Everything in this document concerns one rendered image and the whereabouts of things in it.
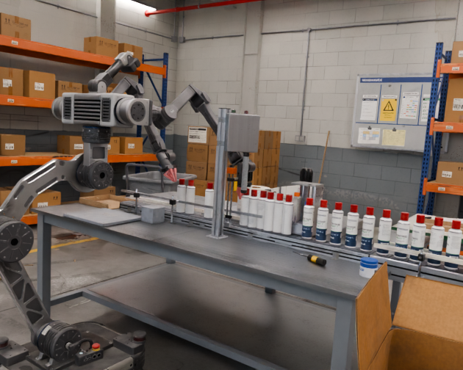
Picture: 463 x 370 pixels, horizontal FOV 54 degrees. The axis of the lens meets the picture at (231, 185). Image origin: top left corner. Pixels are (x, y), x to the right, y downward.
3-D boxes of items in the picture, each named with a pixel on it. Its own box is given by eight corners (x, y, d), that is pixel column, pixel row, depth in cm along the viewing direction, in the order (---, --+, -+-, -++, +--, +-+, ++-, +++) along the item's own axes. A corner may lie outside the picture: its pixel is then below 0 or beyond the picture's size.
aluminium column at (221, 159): (223, 236, 239) (230, 109, 230) (217, 238, 235) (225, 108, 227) (216, 235, 241) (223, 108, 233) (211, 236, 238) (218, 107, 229)
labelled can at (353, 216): (357, 247, 212) (361, 205, 210) (353, 249, 208) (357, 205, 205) (346, 245, 215) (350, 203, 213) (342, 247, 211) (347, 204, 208)
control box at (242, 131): (257, 152, 232) (260, 115, 230) (226, 151, 226) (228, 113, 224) (250, 151, 241) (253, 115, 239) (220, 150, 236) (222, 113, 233)
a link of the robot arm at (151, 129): (124, 91, 282) (135, 83, 276) (131, 91, 286) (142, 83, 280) (151, 154, 279) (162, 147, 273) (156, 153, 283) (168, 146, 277)
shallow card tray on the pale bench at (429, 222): (472, 229, 315) (472, 225, 315) (470, 236, 294) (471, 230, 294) (420, 222, 332) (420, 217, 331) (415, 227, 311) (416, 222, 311)
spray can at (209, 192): (214, 218, 260) (216, 183, 258) (209, 219, 256) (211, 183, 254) (207, 216, 263) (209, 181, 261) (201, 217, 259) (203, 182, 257)
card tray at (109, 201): (137, 205, 311) (138, 200, 310) (108, 210, 290) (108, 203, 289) (109, 200, 328) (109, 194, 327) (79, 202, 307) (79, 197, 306)
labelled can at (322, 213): (327, 241, 221) (331, 200, 218) (322, 243, 216) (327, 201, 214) (317, 239, 224) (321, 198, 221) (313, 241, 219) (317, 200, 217)
